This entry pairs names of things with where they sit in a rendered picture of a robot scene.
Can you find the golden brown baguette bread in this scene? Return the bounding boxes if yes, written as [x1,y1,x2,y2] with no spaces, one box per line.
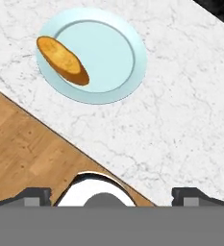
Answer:
[36,36,90,86]

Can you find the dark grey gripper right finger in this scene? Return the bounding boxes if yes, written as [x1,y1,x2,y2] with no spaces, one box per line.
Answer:
[171,187,224,208]

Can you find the light blue round plate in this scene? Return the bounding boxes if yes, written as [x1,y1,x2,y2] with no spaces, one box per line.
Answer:
[36,7,148,106]

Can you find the white and black round object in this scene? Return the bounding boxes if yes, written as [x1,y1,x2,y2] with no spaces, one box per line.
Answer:
[53,171,137,208]

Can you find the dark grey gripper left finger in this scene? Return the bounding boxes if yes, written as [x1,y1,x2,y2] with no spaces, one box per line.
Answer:
[0,187,52,208]

